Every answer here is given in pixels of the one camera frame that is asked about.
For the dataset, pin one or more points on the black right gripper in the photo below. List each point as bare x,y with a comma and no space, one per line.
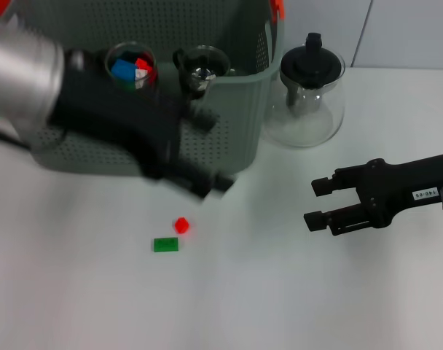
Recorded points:
396,189

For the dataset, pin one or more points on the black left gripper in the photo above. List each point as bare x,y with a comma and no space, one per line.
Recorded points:
108,113

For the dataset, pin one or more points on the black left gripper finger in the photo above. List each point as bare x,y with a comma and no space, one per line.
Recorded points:
203,182

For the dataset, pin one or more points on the glass teacup with black sleeve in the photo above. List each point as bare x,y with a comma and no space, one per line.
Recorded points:
148,53
219,60
196,87

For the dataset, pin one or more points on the small red toy brick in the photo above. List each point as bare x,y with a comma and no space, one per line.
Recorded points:
181,226
143,63

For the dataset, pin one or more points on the green two-stud brick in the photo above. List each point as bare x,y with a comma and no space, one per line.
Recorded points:
165,244

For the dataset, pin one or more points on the translucent white square brick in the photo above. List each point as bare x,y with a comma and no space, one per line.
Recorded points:
141,76

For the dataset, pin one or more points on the blue square toy brick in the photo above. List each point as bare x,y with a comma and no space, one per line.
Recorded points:
123,70

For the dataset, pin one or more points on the grey perforated storage bin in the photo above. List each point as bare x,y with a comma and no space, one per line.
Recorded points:
236,120

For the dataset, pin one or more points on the glass teapot with black lid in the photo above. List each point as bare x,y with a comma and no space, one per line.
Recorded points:
312,65

